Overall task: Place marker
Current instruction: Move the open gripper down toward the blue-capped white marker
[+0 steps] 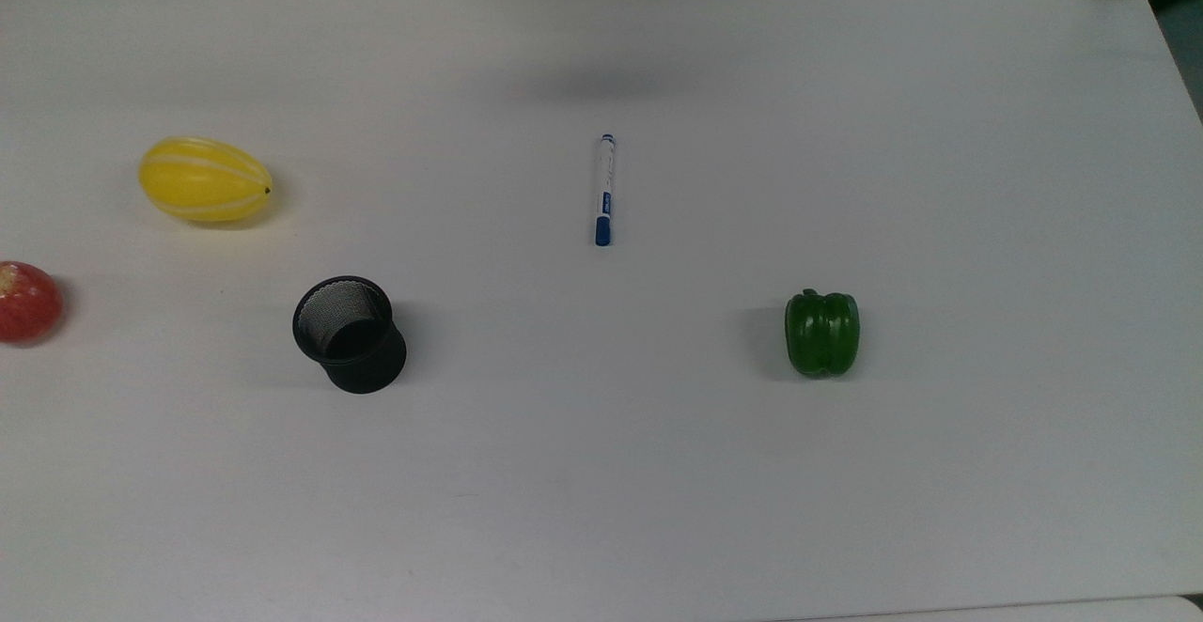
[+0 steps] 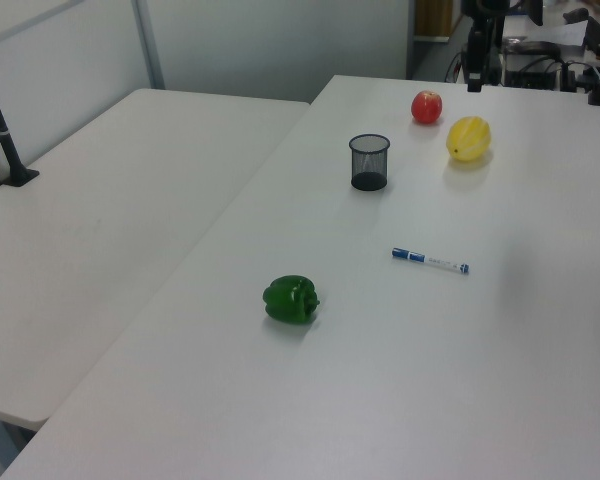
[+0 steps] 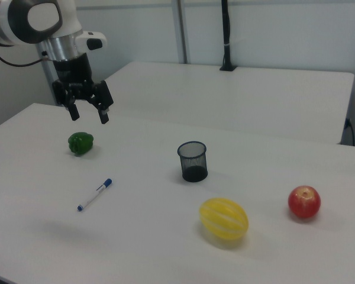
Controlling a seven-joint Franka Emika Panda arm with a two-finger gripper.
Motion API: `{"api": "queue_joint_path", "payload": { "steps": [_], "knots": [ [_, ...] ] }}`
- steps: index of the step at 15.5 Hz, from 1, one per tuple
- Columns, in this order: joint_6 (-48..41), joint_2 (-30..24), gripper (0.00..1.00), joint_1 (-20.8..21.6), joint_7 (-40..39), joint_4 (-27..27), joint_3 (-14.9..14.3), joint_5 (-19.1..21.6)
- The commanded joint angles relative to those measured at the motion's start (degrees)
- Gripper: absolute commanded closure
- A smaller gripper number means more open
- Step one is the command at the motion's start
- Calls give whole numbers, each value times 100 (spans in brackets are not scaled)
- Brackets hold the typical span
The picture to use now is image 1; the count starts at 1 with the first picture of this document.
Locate blue white whiteboard marker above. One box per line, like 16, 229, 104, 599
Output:
594, 133, 617, 247

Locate green bell pepper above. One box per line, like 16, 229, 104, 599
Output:
785, 288, 861, 380

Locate black mesh pen cup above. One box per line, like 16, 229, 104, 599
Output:
292, 275, 408, 395

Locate yellow striped melon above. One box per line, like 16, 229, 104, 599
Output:
138, 136, 273, 225

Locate red apple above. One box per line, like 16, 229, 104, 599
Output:
0, 261, 65, 345

